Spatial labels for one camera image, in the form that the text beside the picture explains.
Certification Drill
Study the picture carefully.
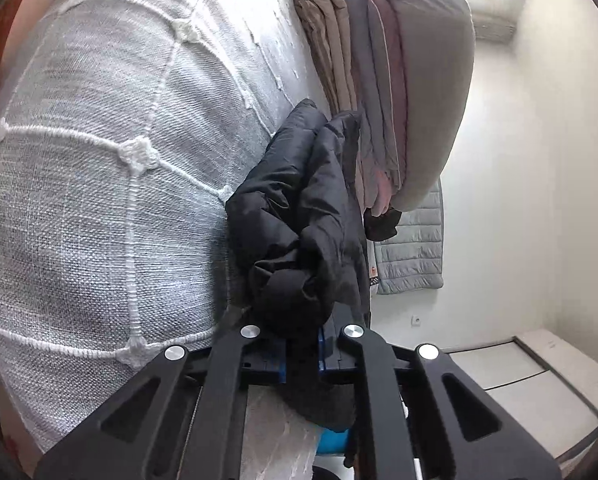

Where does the grey folded duvet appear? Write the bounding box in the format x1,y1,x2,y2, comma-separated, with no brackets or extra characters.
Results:
369,0,476,213

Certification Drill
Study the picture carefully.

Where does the black quilted puffer jacket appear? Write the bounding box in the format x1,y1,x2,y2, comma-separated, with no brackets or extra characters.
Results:
225,99,372,433

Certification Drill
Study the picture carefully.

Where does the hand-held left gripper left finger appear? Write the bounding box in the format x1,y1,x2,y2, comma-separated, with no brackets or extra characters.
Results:
34,325,287,480

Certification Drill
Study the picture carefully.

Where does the blue plastic stool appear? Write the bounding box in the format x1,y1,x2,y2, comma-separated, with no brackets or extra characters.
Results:
316,427,354,457

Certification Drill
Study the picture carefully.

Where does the grey padded headboard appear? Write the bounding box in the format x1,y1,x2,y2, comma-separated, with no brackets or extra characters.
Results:
374,180,445,296

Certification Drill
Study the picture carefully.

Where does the white low cabinet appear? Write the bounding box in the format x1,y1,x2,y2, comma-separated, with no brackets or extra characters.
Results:
449,329,598,461

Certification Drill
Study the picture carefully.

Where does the small black jacket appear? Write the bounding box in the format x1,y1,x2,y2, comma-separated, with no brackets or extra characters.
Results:
363,207,402,242

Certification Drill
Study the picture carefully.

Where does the stack of folded blankets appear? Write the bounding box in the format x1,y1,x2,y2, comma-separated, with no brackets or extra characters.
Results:
291,0,410,216

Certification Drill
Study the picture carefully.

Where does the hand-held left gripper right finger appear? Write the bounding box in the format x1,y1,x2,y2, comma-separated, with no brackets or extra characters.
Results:
316,307,562,480

